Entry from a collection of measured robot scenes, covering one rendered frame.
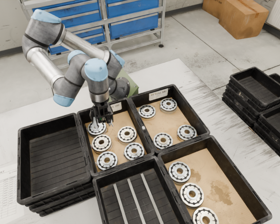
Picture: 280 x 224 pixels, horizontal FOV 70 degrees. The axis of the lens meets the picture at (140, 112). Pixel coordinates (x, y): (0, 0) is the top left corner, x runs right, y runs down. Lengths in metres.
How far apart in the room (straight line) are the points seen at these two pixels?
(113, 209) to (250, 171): 0.76
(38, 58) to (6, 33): 2.66
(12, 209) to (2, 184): 0.17
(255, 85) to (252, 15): 1.75
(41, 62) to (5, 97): 2.08
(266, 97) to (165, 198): 1.40
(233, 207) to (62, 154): 0.85
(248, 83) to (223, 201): 1.34
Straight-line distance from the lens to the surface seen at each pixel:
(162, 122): 1.17
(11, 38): 3.70
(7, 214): 1.28
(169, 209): 0.96
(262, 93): 2.08
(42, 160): 1.17
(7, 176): 1.37
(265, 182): 1.29
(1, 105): 2.96
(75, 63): 0.79
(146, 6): 2.97
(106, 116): 0.83
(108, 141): 1.08
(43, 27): 1.09
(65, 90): 0.81
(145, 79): 1.63
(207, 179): 1.04
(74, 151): 1.13
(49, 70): 0.93
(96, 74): 0.69
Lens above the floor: 1.76
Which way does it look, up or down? 50 degrees down
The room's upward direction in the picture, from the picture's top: 2 degrees counter-clockwise
